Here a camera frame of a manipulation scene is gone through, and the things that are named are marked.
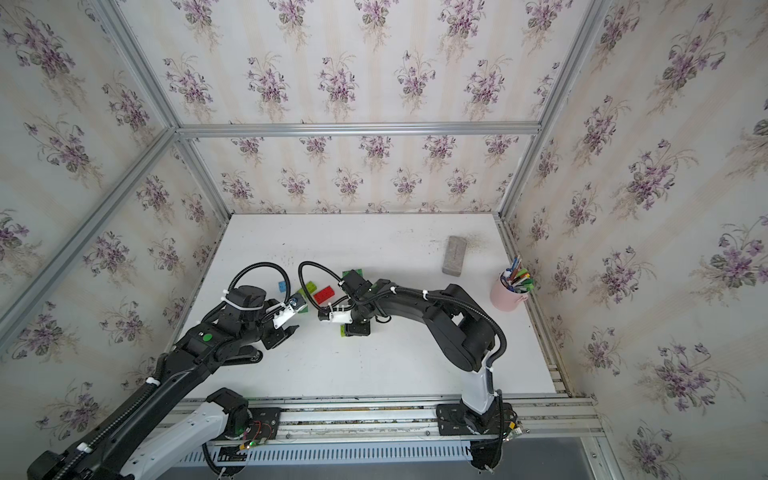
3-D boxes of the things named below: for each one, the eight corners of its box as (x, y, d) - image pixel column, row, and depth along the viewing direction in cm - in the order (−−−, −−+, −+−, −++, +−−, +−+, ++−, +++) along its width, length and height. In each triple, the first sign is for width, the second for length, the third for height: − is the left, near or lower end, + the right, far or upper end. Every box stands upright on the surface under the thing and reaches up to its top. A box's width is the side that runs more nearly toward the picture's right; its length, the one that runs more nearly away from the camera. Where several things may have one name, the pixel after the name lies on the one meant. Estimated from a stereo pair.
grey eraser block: (440, 272, 105) (441, 267, 103) (448, 239, 115) (450, 233, 113) (459, 277, 104) (461, 272, 101) (466, 243, 114) (468, 238, 112)
